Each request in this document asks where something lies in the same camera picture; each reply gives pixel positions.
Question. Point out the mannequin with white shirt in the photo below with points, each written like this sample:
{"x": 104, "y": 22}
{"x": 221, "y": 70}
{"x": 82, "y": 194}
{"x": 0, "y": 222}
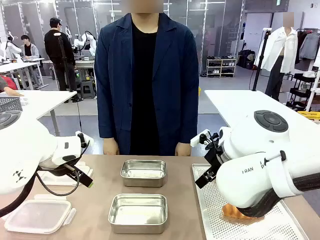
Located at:
{"x": 282, "y": 50}

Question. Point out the gray step stool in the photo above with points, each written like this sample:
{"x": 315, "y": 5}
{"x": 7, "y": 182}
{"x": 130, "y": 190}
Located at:
{"x": 88, "y": 90}

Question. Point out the black bag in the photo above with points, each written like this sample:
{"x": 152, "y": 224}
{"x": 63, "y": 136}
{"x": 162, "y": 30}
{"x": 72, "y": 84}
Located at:
{"x": 246, "y": 60}

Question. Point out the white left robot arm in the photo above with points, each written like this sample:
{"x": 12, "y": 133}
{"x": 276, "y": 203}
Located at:
{"x": 25, "y": 145}

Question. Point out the white side table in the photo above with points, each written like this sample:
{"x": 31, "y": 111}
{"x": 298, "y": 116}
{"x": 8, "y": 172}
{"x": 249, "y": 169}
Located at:
{"x": 45, "y": 102}
{"x": 237, "y": 107}

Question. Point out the clothes rack with garments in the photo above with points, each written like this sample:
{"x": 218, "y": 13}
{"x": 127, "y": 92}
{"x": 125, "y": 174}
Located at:
{"x": 308, "y": 47}

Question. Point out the person's right forearm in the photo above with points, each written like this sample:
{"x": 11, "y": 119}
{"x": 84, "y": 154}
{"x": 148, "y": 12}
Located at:
{"x": 107, "y": 117}

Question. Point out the gray mesh basket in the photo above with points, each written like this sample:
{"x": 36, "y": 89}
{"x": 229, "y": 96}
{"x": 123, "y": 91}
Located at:
{"x": 10, "y": 103}

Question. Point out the black utility cart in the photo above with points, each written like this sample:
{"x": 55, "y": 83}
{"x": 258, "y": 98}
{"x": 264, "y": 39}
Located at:
{"x": 301, "y": 90}

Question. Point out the person's right hand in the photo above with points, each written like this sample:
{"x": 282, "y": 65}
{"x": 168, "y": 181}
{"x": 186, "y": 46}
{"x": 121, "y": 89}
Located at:
{"x": 111, "y": 146}

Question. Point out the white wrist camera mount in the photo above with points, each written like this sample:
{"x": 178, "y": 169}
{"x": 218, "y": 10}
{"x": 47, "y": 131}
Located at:
{"x": 88, "y": 141}
{"x": 196, "y": 141}

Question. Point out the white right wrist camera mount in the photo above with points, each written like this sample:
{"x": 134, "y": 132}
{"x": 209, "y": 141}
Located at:
{"x": 196, "y": 141}

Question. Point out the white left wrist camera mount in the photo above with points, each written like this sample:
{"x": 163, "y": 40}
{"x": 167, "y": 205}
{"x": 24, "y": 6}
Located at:
{"x": 88, "y": 141}

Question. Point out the golden croissant bread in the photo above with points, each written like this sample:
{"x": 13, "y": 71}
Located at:
{"x": 232, "y": 213}

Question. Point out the black tripod pole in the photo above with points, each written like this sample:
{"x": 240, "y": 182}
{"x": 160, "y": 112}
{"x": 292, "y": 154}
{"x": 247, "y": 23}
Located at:
{"x": 260, "y": 60}
{"x": 65, "y": 62}

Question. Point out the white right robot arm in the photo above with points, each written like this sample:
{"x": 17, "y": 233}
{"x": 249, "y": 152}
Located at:
{"x": 250, "y": 150}

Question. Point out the yellow plastic crate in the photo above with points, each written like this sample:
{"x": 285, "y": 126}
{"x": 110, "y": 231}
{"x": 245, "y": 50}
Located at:
{"x": 310, "y": 115}

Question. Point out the person in navy jacket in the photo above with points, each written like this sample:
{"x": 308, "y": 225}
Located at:
{"x": 147, "y": 87}

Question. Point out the perforated metal baking tray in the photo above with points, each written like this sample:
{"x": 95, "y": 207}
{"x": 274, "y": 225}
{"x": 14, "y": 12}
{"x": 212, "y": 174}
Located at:
{"x": 212, "y": 205}

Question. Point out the seated man in gray jacket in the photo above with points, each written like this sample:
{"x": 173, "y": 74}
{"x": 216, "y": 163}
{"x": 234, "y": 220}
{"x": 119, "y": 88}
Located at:
{"x": 30, "y": 50}

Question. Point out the person's left forearm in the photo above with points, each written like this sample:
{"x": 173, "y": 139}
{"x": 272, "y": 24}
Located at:
{"x": 187, "y": 120}

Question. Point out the clear plastic airtight lid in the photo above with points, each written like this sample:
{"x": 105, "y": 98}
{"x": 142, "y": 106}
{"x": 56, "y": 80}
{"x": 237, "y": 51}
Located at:
{"x": 53, "y": 178}
{"x": 37, "y": 215}

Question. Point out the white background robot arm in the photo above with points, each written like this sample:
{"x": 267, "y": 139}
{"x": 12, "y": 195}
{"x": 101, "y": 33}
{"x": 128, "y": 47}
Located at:
{"x": 68, "y": 32}
{"x": 91, "y": 42}
{"x": 10, "y": 46}

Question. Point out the person in red top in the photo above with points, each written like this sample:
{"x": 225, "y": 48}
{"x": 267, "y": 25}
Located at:
{"x": 6, "y": 85}

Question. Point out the background metal workbench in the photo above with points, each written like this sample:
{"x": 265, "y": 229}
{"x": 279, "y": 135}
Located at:
{"x": 85, "y": 65}

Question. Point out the white shoe rack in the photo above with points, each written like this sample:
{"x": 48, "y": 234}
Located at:
{"x": 221, "y": 66}

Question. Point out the man in black sweater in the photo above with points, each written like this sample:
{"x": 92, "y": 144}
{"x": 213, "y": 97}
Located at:
{"x": 60, "y": 50}

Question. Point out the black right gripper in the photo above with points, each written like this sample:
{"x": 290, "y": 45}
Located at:
{"x": 214, "y": 155}

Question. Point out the person's left hand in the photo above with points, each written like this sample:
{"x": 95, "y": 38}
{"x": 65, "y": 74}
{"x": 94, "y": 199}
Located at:
{"x": 183, "y": 150}

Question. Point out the steel rectangular container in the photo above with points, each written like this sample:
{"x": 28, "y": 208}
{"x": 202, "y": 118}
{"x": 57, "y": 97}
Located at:
{"x": 137, "y": 212}
{"x": 143, "y": 172}

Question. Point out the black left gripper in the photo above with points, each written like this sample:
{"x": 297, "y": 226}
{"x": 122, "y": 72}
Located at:
{"x": 60, "y": 170}

